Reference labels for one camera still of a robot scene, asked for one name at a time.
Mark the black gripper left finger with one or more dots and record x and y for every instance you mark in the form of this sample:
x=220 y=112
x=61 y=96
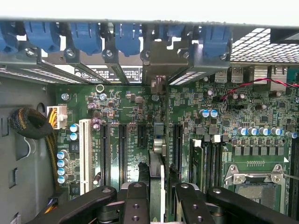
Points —
x=136 y=205

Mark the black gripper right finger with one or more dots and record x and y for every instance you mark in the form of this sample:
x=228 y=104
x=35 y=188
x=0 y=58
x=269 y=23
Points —
x=191 y=207

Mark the long black expansion slot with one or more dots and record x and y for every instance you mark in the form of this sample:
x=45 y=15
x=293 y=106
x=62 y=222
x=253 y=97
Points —
x=178 y=149
x=105 y=154
x=123 y=154

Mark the short black expansion slot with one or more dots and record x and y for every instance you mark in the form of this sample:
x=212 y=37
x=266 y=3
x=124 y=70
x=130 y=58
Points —
x=141 y=135

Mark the white expansion slot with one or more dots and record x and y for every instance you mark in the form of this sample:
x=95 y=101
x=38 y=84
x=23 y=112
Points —
x=85 y=151

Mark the CPU socket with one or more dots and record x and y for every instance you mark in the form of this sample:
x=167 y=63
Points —
x=254 y=196

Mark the green motherboard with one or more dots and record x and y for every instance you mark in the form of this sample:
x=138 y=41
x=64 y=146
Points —
x=130 y=105

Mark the thin metal locking lever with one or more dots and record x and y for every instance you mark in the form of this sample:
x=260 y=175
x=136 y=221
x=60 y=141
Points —
x=292 y=176

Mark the white power connector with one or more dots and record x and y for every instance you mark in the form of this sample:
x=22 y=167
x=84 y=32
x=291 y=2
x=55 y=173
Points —
x=60 y=116

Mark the blue card latch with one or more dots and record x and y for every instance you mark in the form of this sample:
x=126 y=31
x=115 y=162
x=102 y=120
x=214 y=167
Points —
x=86 y=37
x=127 y=37
x=216 y=39
x=42 y=35
x=7 y=39

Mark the black open PC case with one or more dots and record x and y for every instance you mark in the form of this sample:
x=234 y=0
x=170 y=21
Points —
x=252 y=46

